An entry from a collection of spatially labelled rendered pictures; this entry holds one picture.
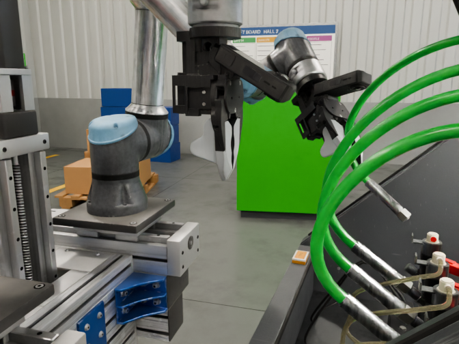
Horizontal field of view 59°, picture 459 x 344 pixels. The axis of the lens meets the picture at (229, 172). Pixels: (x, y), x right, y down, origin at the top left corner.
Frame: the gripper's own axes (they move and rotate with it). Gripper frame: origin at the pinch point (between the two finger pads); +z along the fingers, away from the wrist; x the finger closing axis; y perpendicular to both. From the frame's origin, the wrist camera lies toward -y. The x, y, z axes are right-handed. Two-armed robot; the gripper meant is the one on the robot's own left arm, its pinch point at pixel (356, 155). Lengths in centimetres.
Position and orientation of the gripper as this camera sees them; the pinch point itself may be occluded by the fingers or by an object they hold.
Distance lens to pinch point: 80.9
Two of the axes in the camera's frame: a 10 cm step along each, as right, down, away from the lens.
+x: -8.1, -1.0, -5.8
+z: 2.6, 8.3, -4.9
